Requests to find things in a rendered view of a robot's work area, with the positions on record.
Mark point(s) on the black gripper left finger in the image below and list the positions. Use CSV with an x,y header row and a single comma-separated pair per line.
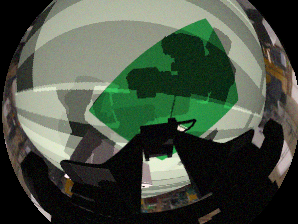
x,y
121,173

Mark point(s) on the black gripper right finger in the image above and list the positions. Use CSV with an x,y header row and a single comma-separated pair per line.
x,y
205,160

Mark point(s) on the green circuit board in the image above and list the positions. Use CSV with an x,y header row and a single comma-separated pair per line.
x,y
186,75

